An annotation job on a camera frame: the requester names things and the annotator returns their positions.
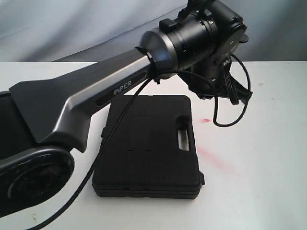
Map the white backdrop cloth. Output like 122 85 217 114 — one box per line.
0 0 307 61

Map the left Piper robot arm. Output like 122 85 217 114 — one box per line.
0 0 252 216

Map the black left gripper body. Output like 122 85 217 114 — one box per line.
178 57 253 105

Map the black plastic tool case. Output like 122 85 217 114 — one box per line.
92 95 205 199

